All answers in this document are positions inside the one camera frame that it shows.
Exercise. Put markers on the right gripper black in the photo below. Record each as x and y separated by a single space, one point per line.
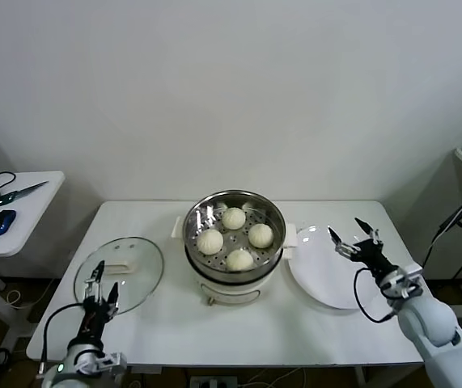
374 258

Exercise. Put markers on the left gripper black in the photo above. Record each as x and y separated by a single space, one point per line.
95 319

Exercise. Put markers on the white steamed baozi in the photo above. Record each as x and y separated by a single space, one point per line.
239 260
209 241
260 235
233 218

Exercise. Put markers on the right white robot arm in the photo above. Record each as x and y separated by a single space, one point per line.
429 319

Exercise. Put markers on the stainless steel steamer basket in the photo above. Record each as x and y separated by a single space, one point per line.
269 210

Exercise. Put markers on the white round plate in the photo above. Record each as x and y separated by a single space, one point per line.
319 275

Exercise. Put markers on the white side table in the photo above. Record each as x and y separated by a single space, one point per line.
32 226

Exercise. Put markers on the blue computer mouse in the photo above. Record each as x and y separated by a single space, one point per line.
1 222

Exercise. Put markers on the white electric cooker base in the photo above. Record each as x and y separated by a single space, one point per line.
230 293

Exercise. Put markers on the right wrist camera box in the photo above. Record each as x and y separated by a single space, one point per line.
402 279

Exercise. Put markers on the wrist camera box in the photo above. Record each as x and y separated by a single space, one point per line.
111 361
402 279

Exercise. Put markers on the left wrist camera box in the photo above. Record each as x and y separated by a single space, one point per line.
111 361

